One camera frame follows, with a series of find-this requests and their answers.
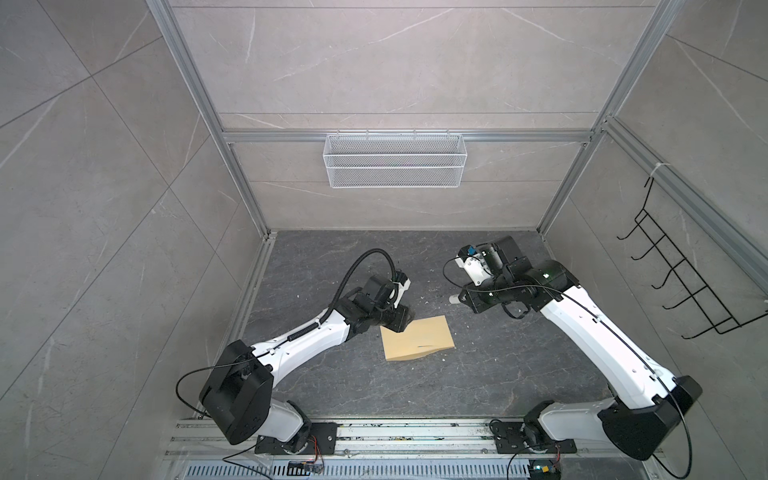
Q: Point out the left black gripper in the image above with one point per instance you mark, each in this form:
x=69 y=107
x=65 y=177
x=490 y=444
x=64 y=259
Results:
x=405 y=317

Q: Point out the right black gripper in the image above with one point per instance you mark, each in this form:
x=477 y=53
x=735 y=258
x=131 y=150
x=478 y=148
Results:
x=474 y=301

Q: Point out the tan paper envelope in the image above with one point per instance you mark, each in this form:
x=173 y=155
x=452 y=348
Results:
x=421 y=338

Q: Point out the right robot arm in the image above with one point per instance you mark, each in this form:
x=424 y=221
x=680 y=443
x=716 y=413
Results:
x=648 y=401

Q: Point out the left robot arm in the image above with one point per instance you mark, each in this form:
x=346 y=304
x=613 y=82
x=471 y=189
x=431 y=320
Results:
x=238 y=392

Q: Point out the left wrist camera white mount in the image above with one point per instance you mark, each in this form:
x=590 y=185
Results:
x=403 y=283

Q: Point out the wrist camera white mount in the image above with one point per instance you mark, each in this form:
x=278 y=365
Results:
x=403 y=283
x=473 y=263

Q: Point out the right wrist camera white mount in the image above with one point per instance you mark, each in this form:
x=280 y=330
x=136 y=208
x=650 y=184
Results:
x=473 y=263

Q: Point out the white wire mesh basket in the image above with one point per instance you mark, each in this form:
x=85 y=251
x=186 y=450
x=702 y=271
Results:
x=367 y=161

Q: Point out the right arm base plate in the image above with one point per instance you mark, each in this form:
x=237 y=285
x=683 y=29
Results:
x=521 y=437

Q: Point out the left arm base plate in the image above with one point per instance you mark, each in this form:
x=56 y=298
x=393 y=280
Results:
x=317 y=439

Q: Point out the black wire hook rack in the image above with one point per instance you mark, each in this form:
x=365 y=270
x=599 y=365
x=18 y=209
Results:
x=696 y=290

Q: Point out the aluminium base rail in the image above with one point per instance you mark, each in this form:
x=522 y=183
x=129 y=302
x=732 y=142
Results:
x=378 y=437

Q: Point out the slotted cable duct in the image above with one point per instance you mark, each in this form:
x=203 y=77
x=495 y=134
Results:
x=466 y=468

